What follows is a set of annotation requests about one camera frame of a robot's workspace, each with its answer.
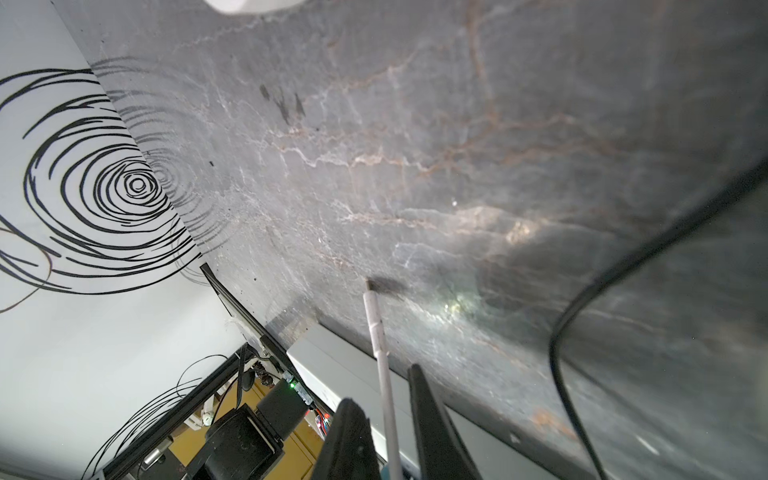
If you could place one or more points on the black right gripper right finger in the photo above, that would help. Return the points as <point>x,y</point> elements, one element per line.
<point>441,452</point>

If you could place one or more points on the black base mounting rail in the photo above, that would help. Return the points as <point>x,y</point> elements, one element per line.
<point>177,404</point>

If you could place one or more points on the white round earbud case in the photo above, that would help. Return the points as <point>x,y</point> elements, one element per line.
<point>251,7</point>

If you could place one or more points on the white power strip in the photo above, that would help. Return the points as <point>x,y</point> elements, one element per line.
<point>333,369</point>

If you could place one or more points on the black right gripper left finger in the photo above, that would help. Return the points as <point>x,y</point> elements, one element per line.
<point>348,452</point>

